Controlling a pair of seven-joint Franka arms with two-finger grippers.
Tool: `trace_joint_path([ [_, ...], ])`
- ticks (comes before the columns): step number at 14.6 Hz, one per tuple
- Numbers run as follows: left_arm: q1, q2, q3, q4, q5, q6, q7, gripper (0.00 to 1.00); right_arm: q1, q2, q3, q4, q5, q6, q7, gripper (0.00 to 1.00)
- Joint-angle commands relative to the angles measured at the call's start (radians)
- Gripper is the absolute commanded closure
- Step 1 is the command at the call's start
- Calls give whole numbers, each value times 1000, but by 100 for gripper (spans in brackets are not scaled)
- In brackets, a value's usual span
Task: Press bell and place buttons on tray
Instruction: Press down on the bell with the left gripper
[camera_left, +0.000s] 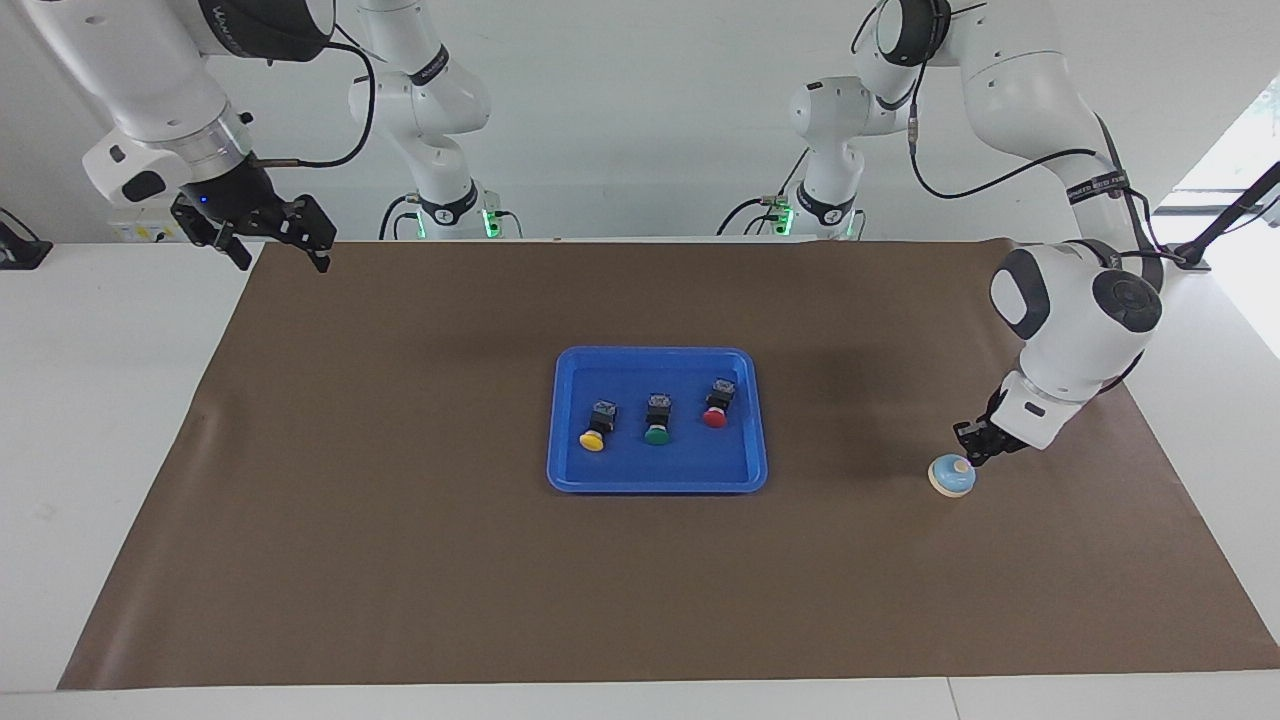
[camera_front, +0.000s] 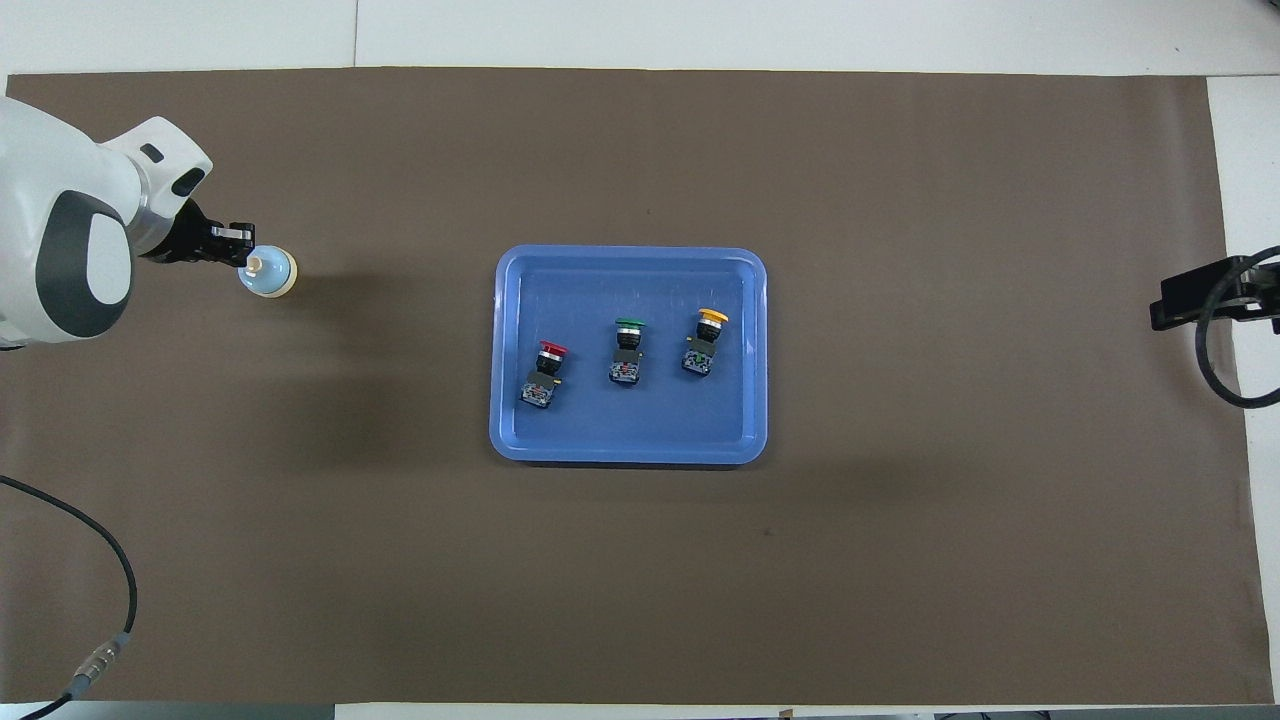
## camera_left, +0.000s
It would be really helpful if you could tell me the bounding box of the blue plastic tray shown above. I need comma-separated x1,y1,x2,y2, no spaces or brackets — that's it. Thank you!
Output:
546,346,769,495

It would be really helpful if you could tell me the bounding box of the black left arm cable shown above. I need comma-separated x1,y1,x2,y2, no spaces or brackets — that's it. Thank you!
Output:
850,0,1201,266

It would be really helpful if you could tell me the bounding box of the yellow push button switch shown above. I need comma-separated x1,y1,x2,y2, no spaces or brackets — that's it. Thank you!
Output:
579,400,619,453

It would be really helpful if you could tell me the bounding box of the white wall socket box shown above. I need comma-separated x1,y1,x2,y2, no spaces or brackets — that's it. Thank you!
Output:
110,215,191,244

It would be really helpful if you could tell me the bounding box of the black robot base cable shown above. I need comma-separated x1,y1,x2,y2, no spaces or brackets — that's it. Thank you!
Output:
378,193,421,241
716,197,796,237

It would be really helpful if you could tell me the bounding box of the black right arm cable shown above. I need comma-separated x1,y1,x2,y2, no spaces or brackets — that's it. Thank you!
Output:
245,25,376,169

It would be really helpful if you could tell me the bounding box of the red push button switch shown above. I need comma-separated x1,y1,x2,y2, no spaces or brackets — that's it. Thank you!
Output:
702,378,739,429

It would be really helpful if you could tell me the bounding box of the black stand with square base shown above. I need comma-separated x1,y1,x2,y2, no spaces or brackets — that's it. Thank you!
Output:
0,207,53,271

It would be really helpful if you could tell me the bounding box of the brown table mat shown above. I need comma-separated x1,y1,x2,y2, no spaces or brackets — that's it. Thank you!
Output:
57,240,1280,691

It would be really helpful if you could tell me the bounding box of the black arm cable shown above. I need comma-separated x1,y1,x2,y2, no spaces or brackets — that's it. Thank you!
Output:
850,0,1201,266
245,25,376,169

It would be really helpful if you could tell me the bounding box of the light blue service bell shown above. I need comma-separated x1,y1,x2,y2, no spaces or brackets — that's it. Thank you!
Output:
927,455,978,499

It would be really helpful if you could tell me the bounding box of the black stand with long pole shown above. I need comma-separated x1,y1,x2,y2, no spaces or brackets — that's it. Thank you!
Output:
1160,160,1280,273

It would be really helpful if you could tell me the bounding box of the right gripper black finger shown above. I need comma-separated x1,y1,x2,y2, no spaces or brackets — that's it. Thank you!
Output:
169,196,254,272
269,194,337,274

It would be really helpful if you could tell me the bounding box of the bright window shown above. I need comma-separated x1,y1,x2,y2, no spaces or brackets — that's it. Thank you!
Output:
1160,78,1280,213

